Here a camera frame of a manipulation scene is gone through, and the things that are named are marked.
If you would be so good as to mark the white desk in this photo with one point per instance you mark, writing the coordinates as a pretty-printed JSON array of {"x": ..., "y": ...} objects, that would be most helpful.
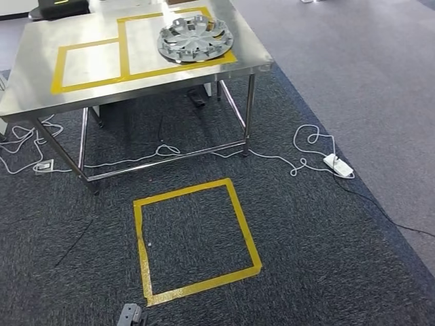
[{"x": 102, "y": 4}]

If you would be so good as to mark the white power strip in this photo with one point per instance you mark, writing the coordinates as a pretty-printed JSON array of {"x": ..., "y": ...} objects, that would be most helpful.
[{"x": 337, "y": 165}]

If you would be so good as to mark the small white power adapter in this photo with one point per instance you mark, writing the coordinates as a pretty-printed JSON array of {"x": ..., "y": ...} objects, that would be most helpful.
[{"x": 43, "y": 166}]

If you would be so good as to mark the yellow floor tape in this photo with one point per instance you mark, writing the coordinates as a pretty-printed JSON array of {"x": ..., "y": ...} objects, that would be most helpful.
[{"x": 185, "y": 190}]

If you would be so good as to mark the black zip case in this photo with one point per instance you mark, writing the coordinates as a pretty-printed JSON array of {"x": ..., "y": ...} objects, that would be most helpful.
[{"x": 63, "y": 8}]

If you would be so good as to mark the stainless steel workbench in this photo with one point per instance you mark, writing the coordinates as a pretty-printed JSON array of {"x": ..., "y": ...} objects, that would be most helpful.
[{"x": 34, "y": 67}]

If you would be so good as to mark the grey plastic wheel cover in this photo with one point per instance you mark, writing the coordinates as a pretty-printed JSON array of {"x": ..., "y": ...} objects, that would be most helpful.
[{"x": 195, "y": 38}]

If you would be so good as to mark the black box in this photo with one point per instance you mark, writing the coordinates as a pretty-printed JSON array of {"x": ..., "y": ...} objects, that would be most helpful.
[{"x": 197, "y": 98}]

